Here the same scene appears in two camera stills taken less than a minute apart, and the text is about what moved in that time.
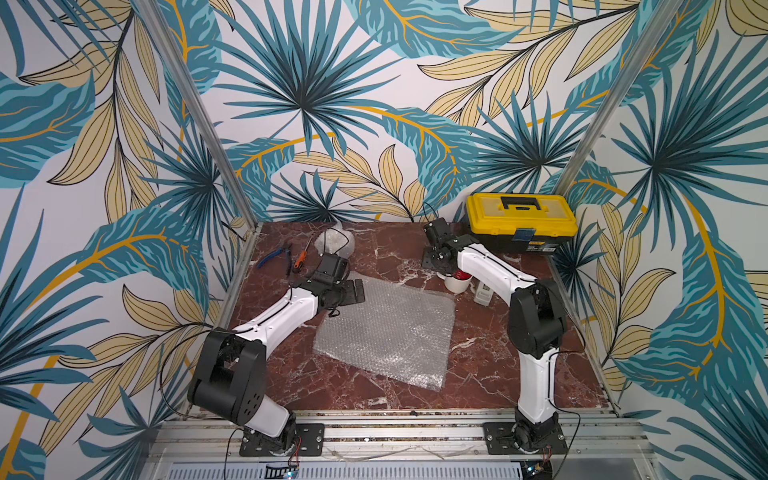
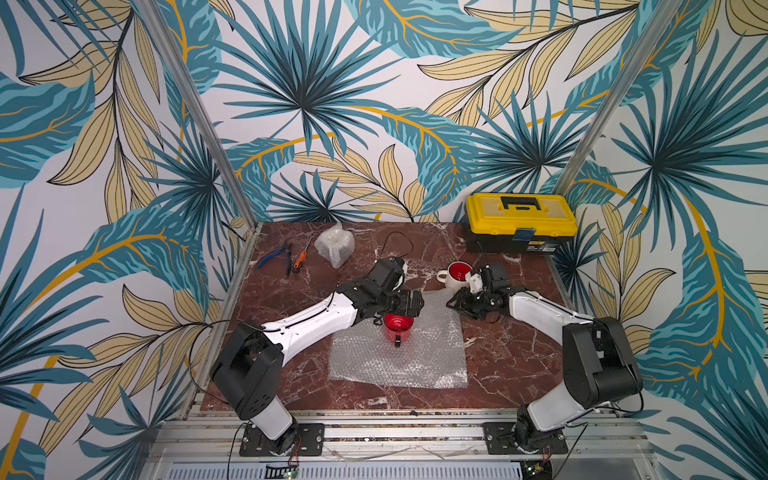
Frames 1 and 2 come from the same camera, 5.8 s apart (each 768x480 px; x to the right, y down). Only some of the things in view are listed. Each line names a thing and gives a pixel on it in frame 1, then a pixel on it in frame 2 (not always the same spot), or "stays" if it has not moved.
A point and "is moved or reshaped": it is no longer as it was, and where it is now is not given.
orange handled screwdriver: [300, 260] stays
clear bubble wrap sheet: [402, 332] is moved or reshaped
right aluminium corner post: [619, 90] stays
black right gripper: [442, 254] to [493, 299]
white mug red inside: [458, 282] stays
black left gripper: [351, 297] to [405, 307]
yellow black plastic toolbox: [523, 222] stays
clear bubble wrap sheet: [335, 240] stays
